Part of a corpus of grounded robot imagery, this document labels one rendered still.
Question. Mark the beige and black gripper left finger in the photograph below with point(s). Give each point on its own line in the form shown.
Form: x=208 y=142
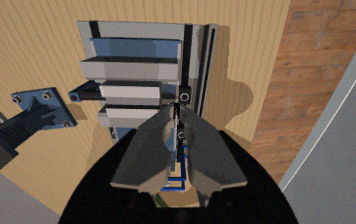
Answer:
x=138 y=162

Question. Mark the grey metal block with slot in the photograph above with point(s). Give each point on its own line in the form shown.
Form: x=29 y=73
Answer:
x=132 y=99

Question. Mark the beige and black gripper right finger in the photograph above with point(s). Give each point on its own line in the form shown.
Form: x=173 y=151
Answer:
x=218 y=163

